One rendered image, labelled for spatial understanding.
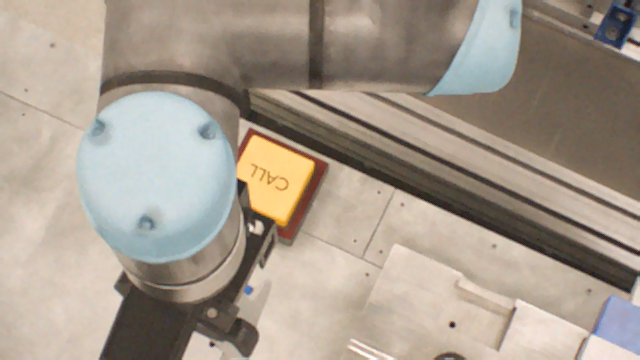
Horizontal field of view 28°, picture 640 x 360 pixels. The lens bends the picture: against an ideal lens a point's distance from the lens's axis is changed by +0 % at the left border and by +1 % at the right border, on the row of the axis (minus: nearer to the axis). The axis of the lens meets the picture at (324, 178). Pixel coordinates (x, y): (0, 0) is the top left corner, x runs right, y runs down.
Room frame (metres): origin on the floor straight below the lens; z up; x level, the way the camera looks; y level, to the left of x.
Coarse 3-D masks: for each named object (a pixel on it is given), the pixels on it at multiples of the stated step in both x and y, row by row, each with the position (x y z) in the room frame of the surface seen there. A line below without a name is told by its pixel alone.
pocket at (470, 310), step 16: (464, 288) 0.23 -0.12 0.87; (480, 288) 0.23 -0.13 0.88; (448, 304) 0.22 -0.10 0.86; (464, 304) 0.22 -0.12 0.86; (480, 304) 0.22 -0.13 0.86; (496, 304) 0.22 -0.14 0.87; (512, 304) 0.22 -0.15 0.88; (448, 320) 0.20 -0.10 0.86; (464, 320) 0.20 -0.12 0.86; (480, 320) 0.20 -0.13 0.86; (496, 320) 0.20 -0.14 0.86; (480, 336) 0.19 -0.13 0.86; (496, 336) 0.19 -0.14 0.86
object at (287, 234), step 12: (252, 132) 0.38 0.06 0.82; (276, 144) 0.37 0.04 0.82; (240, 156) 0.35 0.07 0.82; (312, 156) 0.36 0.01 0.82; (324, 168) 0.34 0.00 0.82; (312, 180) 0.33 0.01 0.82; (312, 192) 0.32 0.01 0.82; (300, 204) 0.31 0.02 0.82; (300, 216) 0.30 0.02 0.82; (288, 228) 0.29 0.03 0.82
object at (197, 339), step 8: (248, 224) 0.26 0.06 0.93; (256, 224) 0.26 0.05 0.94; (256, 232) 0.25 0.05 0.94; (248, 288) 0.21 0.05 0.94; (192, 336) 0.17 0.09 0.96; (200, 336) 0.17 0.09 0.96; (192, 344) 0.16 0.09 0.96; (200, 344) 0.16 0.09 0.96; (208, 344) 0.16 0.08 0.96; (216, 344) 0.16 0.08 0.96; (192, 352) 0.16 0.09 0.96; (200, 352) 0.16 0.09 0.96; (208, 352) 0.16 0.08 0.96; (216, 352) 0.16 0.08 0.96
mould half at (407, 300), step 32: (416, 256) 0.25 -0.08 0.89; (384, 288) 0.22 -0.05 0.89; (416, 288) 0.22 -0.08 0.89; (448, 288) 0.22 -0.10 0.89; (384, 320) 0.20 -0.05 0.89; (416, 320) 0.20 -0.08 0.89; (512, 320) 0.20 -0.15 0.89; (544, 320) 0.20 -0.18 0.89; (352, 352) 0.17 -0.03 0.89; (384, 352) 0.17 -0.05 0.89; (416, 352) 0.17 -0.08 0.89; (480, 352) 0.17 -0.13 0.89; (512, 352) 0.17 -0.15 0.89; (544, 352) 0.18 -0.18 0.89; (576, 352) 0.18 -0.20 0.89
